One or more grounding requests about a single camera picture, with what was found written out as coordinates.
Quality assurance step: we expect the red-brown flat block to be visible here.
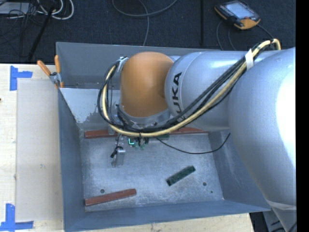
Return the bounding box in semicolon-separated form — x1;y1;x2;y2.
84;129;119;140
169;127;210;136
84;188;138;207

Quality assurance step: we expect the grey metal bin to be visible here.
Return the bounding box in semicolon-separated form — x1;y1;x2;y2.
56;42;271;232

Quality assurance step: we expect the dark green flat block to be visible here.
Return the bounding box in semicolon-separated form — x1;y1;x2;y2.
166;165;197;187

